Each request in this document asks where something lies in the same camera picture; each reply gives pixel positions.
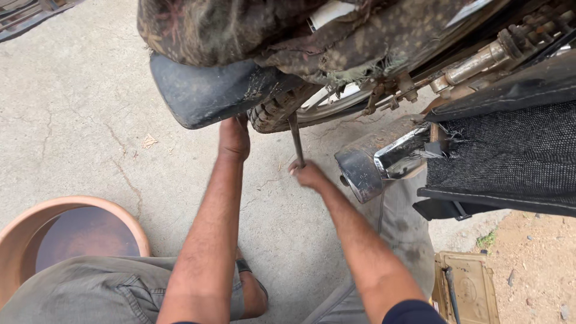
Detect person's right hand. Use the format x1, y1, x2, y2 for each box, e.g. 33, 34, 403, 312
288, 159, 333, 194

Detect person's left hand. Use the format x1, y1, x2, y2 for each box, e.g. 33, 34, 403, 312
218, 114, 251, 162

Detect chrome exhaust muffler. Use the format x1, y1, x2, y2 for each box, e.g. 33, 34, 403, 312
333, 114, 445, 204

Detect grey trousers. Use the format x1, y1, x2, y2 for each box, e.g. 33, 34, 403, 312
0, 170, 436, 324

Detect tan metal toolbox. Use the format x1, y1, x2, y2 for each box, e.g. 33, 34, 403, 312
430, 250, 501, 324

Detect rusty rear shock absorber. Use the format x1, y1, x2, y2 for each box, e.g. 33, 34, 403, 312
427, 4, 576, 96

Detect black sandal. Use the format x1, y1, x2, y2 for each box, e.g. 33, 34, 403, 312
235, 257, 270, 302

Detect black motorcycle rear tyre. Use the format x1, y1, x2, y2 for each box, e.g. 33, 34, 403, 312
247, 83, 326, 134

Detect black mesh saddle bag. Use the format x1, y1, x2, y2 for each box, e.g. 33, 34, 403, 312
412, 49, 576, 222

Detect dark metal grate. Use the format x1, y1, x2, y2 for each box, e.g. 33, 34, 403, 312
0, 0, 85, 44

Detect person's left foot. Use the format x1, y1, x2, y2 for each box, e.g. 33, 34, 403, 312
235, 247, 270, 319

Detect navy shirt sleeve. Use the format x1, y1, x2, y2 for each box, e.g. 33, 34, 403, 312
382, 299, 447, 324

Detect dark metal tyre lever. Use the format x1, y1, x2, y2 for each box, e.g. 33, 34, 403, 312
287, 112, 307, 168

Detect patterned brown cloth cover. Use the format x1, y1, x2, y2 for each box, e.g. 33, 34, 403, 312
137, 0, 511, 87

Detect black rear mudguard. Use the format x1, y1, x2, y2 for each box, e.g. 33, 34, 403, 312
149, 52, 308, 131

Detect silver wheel rim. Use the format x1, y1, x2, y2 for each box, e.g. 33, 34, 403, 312
295, 81, 375, 125

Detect terracotta water basin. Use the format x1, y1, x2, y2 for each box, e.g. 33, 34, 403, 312
0, 195, 152, 310

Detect black-handled tool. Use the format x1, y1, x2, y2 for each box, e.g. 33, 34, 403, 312
444, 266, 462, 324

